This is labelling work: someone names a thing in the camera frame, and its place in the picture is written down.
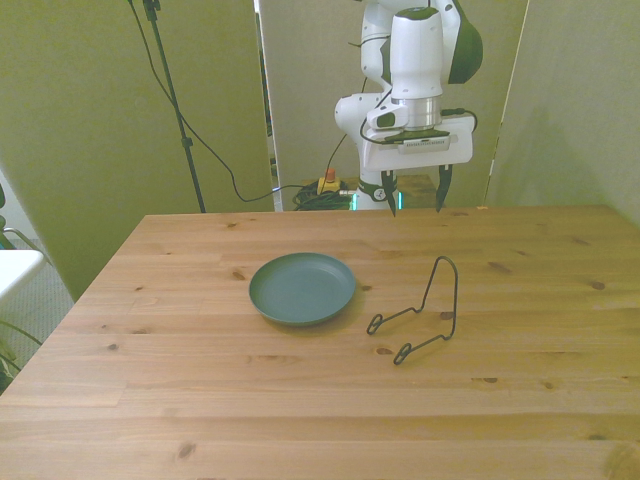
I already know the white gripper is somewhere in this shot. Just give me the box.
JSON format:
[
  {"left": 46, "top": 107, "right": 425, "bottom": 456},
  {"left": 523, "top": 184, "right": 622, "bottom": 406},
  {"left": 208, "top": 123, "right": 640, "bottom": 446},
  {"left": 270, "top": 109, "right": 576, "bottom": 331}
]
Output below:
[{"left": 360, "top": 115, "right": 475, "bottom": 217}]

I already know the teal round plate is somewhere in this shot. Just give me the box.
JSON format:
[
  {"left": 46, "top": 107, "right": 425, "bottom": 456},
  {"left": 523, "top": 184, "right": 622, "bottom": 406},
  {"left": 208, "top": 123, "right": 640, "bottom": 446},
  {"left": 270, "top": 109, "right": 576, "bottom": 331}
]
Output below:
[{"left": 248, "top": 252, "right": 357, "bottom": 329}]

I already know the yellow emergency stop box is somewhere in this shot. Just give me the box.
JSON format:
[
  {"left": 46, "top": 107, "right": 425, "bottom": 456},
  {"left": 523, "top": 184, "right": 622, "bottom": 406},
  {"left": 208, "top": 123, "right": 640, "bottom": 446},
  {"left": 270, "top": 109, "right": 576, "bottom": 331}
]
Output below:
[{"left": 318, "top": 169, "right": 346, "bottom": 196}]

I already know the beige room divider panel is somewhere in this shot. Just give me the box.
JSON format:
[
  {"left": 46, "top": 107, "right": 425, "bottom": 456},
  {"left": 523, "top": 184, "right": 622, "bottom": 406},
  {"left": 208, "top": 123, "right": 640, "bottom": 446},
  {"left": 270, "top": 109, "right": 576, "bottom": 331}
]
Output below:
[
  {"left": 257, "top": 0, "right": 530, "bottom": 212},
  {"left": 0, "top": 0, "right": 276, "bottom": 301},
  {"left": 487, "top": 0, "right": 640, "bottom": 226}
]

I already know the white chair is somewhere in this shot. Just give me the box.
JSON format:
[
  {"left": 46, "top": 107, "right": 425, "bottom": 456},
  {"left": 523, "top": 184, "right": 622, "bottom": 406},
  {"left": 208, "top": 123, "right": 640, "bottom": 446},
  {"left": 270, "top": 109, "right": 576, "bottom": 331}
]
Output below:
[{"left": 0, "top": 227, "right": 54, "bottom": 304}]

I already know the wrist camera on dark mount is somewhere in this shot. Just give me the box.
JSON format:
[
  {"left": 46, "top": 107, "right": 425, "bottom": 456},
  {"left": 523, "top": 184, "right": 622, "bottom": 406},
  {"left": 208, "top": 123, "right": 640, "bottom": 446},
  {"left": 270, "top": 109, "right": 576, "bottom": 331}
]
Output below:
[{"left": 382, "top": 128, "right": 453, "bottom": 154}]

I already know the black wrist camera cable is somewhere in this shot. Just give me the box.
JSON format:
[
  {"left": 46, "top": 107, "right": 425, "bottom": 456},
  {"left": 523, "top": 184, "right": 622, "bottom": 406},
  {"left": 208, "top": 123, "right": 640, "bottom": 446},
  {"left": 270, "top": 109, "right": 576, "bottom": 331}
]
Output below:
[{"left": 348, "top": 33, "right": 479, "bottom": 146}]

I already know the thin black emergency stop cable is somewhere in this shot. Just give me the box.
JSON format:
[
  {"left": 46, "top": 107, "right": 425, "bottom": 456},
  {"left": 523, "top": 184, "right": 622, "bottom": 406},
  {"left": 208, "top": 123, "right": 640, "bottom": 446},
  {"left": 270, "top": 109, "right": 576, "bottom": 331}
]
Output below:
[{"left": 324, "top": 133, "right": 350, "bottom": 174}]

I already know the coil of black cables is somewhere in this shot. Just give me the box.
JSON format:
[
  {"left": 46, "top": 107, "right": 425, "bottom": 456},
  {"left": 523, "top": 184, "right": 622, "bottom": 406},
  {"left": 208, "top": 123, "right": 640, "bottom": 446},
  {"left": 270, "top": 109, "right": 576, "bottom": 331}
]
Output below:
[{"left": 291, "top": 182, "right": 354, "bottom": 212}]

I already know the black wire plate stand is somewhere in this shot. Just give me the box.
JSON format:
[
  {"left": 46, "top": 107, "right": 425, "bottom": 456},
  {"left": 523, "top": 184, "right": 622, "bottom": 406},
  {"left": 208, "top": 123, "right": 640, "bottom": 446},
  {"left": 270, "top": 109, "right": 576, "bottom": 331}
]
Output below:
[{"left": 366, "top": 255, "right": 460, "bottom": 366}]

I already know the black camera stand cable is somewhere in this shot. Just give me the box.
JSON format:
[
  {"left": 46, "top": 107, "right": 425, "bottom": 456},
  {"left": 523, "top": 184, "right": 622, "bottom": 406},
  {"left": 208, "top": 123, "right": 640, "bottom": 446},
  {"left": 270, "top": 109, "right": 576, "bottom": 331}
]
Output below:
[{"left": 127, "top": 0, "right": 306, "bottom": 204}]

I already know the black camera stand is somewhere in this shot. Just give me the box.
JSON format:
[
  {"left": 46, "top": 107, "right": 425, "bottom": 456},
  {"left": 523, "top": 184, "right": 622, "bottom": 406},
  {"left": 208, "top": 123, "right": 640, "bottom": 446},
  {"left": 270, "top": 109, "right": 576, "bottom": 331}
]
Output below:
[{"left": 141, "top": 0, "right": 208, "bottom": 215}]

